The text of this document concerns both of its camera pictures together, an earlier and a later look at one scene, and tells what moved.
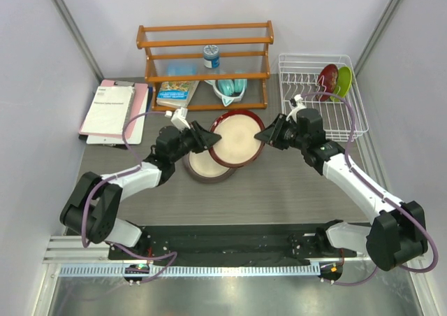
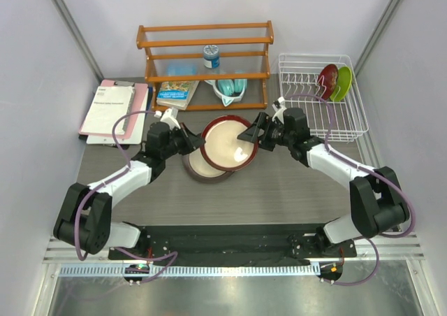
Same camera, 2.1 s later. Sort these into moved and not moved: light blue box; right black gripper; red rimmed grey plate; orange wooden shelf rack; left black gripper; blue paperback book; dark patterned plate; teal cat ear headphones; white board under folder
Moved: red rimmed grey plate; right black gripper; left black gripper
Not moved: light blue box; orange wooden shelf rack; blue paperback book; dark patterned plate; white board under folder; teal cat ear headphones
